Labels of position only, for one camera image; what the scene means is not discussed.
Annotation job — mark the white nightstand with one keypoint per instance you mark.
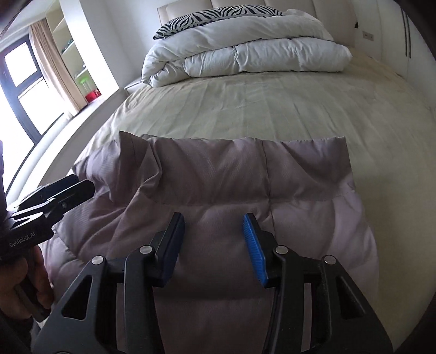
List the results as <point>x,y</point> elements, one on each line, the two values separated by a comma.
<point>134,85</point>

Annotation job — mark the dark framed window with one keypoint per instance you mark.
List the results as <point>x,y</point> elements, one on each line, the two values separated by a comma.
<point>24,88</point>

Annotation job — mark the wall socket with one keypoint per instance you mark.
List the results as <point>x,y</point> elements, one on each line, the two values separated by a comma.
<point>368,35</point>

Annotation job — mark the person's left hand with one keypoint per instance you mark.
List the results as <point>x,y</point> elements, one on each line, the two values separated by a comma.
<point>15,294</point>

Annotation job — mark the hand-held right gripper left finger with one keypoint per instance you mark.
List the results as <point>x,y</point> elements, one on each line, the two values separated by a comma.
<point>173,246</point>

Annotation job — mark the beige curtain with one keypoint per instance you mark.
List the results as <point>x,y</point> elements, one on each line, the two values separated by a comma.
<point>54,64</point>

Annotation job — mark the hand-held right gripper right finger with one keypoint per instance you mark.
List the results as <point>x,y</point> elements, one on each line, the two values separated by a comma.
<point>253,252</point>

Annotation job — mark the mauve quilted hooded coat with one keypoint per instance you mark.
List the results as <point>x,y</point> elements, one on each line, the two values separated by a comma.
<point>221,190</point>

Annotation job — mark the green plastic object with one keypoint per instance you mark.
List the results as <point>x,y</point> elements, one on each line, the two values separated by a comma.
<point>83,81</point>

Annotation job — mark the white folded duvet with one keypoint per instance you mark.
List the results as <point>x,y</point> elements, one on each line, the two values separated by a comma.
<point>245,44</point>

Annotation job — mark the white open shelf unit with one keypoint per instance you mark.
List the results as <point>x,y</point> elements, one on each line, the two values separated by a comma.
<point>73,44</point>

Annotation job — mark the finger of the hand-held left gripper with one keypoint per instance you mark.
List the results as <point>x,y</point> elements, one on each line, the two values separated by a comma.
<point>51,190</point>
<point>64,199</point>

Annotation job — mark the zebra print pillow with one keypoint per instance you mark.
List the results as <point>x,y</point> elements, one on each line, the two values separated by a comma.
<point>201,18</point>

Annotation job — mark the red box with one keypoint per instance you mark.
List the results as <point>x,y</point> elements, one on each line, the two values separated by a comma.
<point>92,96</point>

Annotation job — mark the white wardrobe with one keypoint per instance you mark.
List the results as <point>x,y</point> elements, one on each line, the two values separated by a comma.
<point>391,41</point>

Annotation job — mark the bed with beige sheet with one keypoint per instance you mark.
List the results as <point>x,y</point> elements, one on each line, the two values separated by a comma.
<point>272,109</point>

